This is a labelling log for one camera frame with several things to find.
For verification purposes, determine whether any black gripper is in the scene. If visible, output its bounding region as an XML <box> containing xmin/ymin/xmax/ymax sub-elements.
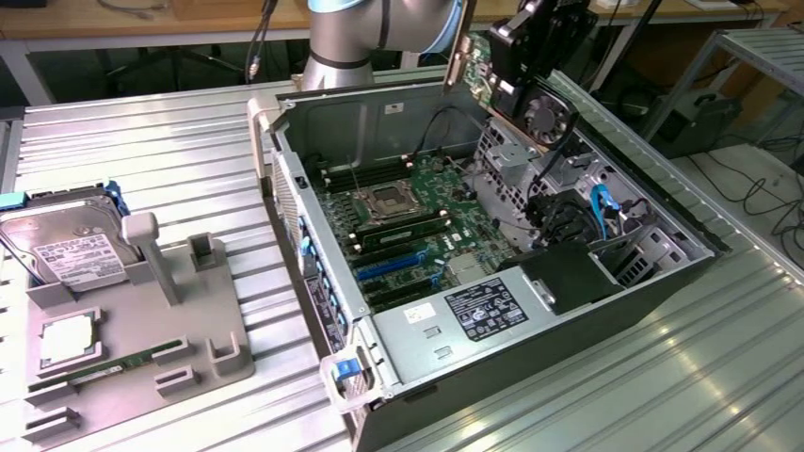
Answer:
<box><xmin>488</xmin><ymin>0</ymin><xmax>600</xmax><ymax>90</ymax></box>

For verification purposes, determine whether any graphics card with black fan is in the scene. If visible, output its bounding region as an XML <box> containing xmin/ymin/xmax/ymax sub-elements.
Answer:
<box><xmin>445</xmin><ymin>33</ymin><xmax>582</xmax><ymax>153</ymax></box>

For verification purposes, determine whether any silver disk bay cage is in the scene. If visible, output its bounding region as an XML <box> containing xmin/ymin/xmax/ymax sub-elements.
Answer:
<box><xmin>470</xmin><ymin>117</ymin><xmax>548</xmax><ymax>222</ymax></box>

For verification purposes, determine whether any black box on floor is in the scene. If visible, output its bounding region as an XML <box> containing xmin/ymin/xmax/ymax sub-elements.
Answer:
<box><xmin>652</xmin><ymin>92</ymin><xmax>744</xmax><ymax>159</ymax></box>

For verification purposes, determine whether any green motherboard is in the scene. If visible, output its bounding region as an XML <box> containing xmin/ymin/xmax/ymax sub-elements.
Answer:
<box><xmin>316</xmin><ymin>149</ymin><xmax>524</xmax><ymax>315</ymax></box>

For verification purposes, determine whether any installed green RAM stick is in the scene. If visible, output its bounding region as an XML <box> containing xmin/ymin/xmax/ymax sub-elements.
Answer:
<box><xmin>353</xmin><ymin>212</ymin><xmax>452</xmax><ymax>251</ymax></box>

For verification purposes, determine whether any black plastic air shroud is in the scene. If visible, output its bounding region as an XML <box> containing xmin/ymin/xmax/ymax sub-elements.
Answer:
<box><xmin>516</xmin><ymin>239</ymin><xmax>624</xmax><ymax>315</ymax></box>

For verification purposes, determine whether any blue expansion slot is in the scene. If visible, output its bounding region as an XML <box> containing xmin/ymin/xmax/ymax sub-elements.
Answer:
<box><xmin>354</xmin><ymin>246</ymin><xmax>430</xmax><ymax>280</ymax></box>

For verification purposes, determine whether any wooden desk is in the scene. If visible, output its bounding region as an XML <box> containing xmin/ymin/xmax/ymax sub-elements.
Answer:
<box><xmin>0</xmin><ymin>0</ymin><xmax>786</xmax><ymax>107</ymax></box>

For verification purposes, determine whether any grey power supply with label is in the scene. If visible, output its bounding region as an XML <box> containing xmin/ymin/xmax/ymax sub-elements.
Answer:
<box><xmin>368</xmin><ymin>269</ymin><xmax>561</xmax><ymax>386</ymax></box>

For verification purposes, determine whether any black open PC case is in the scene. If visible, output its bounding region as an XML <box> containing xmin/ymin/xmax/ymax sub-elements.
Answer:
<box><xmin>246</xmin><ymin>77</ymin><xmax>733</xmax><ymax>451</ymax></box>

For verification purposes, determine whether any hard disk in blue carrier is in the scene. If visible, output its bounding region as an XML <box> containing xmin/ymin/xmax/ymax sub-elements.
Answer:
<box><xmin>0</xmin><ymin>178</ymin><xmax>130</xmax><ymax>289</ymax></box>

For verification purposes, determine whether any grey parts rack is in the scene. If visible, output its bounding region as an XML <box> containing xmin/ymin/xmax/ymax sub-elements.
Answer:
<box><xmin>17</xmin><ymin>211</ymin><xmax>256</xmax><ymax>444</ymax></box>

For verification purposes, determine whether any loose green RAM stick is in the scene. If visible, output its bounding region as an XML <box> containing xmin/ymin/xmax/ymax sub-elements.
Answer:
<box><xmin>28</xmin><ymin>341</ymin><xmax>185</xmax><ymax>393</ymax></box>

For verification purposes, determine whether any silver CPU chip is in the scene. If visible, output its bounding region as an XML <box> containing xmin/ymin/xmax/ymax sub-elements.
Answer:
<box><xmin>37</xmin><ymin>317</ymin><xmax>102</xmax><ymax>369</ymax></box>

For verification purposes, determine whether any black looped wire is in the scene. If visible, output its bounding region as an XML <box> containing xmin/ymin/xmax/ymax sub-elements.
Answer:
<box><xmin>416</xmin><ymin>105</ymin><xmax>466</xmax><ymax>162</ymax></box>

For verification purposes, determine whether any metal slat frame table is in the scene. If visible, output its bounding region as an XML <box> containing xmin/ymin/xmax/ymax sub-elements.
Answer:
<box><xmin>668</xmin><ymin>27</ymin><xmax>804</xmax><ymax>156</ymax></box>

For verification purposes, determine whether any blue SATA wire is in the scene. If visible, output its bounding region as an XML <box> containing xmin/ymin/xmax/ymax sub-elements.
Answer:
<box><xmin>588</xmin><ymin>182</ymin><xmax>616</xmax><ymax>242</ymax></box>

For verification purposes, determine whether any CPU socket with metal frame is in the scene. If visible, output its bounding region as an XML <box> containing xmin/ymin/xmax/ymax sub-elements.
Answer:
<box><xmin>349</xmin><ymin>180</ymin><xmax>421</xmax><ymax>221</ymax></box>

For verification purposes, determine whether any hanging black cable with plug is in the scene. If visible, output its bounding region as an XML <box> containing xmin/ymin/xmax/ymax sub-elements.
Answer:
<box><xmin>246</xmin><ymin>0</ymin><xmax>278</xmax><ymax>80</ymax></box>

